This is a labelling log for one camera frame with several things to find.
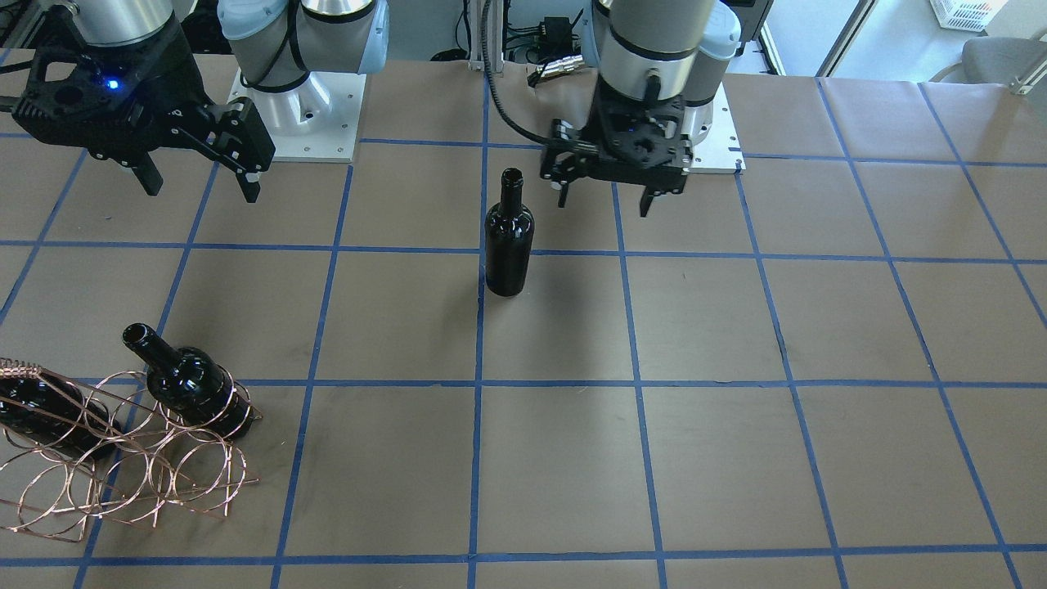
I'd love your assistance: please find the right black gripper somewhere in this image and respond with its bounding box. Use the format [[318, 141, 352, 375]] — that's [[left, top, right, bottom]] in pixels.
[[12, 12, 276, 204]]

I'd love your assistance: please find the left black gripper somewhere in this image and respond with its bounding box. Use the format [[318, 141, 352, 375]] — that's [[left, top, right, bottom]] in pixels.
[[539, 78, 692, 218]]

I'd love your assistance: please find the black wine bottle being moved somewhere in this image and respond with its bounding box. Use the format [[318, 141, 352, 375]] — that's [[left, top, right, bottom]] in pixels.
[[483, 167, 535, 297]]

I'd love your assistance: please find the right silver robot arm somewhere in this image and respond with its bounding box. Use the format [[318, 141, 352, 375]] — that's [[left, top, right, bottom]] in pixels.
[[2, 1, 389, 204]]

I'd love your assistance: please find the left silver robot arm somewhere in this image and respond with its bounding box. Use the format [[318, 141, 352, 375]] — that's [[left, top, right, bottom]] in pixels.
[[539, 1, 743, 216]]

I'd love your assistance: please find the black wine bottle in rack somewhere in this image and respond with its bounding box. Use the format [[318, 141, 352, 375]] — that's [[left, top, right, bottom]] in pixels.
[[121, 323, 257, 440]]

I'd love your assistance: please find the black wine bottle rack end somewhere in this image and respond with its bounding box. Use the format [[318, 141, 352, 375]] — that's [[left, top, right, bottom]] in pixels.
[[1, 378, 115, 460]]

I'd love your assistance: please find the white plastic basket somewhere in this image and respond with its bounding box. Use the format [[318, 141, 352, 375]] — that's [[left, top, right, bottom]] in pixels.
[[928, 0, 1000, 33]]

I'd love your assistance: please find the black power adapter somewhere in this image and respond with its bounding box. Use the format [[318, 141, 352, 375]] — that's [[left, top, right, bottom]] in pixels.
[[538, 16, 573, 53]]

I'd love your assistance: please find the grey chair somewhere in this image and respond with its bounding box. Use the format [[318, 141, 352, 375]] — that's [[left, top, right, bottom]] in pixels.
[[930, 36, 1046, 96]]

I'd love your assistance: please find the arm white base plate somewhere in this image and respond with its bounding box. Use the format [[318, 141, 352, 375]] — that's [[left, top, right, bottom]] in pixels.
[[600, 64, 744, 175], [228, 70, 369, 164]]

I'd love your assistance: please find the aluminium frame post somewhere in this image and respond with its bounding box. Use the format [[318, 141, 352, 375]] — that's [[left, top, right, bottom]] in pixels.
[[465, 1, 505, 75]]

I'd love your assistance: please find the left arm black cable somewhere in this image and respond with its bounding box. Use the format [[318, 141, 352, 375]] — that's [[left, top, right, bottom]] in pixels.
[[481, 0, 565, 150]]

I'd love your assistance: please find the copper wire wine rack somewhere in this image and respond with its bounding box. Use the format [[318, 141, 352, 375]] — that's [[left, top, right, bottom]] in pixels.
[[2, 358, 259, 543]]

